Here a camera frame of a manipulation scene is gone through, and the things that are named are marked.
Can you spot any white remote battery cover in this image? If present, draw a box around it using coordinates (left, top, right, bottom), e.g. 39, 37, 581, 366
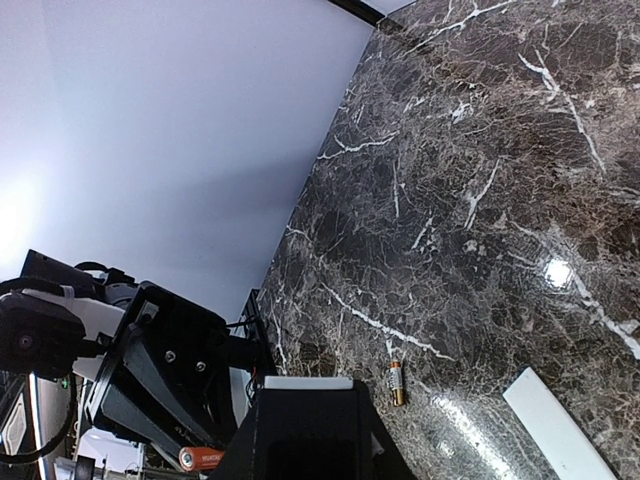
503, 367, 616, 480

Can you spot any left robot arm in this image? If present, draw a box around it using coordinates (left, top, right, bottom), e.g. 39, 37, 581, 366
1, 277, 237, 463

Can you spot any orange AA battery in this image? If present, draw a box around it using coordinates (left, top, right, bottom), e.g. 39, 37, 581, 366
178, 447, 224, 472

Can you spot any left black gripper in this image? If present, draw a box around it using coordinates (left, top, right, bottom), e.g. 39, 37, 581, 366
85, 281, 230, 465

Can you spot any white remote control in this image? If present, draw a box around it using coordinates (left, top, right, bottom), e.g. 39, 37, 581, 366
209, 376, 415, 479

